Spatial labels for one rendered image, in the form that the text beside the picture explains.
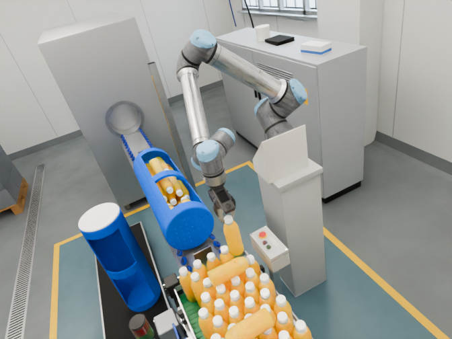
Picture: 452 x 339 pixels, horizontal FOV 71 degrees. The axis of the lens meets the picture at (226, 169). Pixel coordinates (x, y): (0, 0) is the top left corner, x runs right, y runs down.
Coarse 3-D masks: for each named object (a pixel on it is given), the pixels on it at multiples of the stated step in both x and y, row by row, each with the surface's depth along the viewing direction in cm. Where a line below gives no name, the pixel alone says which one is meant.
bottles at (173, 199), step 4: (168, 164) 243; (172, 168) 239; (180, 180) 222; (184, 188) 211; (172, 192) 208; (184, 192) 209; (188, 192) 211; (168, 196) 206; (172, 196) 205; (176, 196) 214; (180, 196) 210; (184, 196) 207; (188, 196) 206; (168, 200) 206; (172, 200) 203; (176, 200) 211; (180, 200) 211; (172, 204) 204; (176, 204) 210
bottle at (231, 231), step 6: (234, 222) 142; (228, 228) 140; (234, 228) 141; (228, 234) 141; (234, 234) 141; (240, 234) 146; (228, 240) 144; (234, 240) 143; (240, 240) 146; (228, 246) 147; (234, 246) 145; (240, 246) 147; (234, 252) 147; (240, 252) 148
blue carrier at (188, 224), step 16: (144, 160) 240; (144, 176) 213; (160, 176) 201; (176, 176) 205; (144, 192) 213; (160, 192) 188; (192, 192) 207; (160, 208) 180; (176, 208) 171; (192, 208) 170; (160, 224) 178; (176, 224) 170; (192, 224) 175; (208, 224) 179; (176, 240) 175; (192, 240) 180
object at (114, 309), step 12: (132, 228) 337; (144, 240) 317; (144, 252) 303; (96, 264) 303; (108, 276) 287; (156, 276) 276; (108, 288) 276; (108, 300) 265; (120, 300) 263; (108, 312) 255; (120, 312) 253; (132, 312) 251; (144, 312) 249; (156, 312) 246; (108, 324) 246; (120, 324) 244; (108, 336) 238; (120, 336) 236; (132, 336) 234; (156, 336) 230
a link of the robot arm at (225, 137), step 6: (216, 132) 135; (222, 132) 132; (228, 132) 133; (216, 138) 128; (222, 138) 129; (228, 138) 131; (234, 138) 135; (222, 144) 127; (228, 144) 130; (228, 150) 131
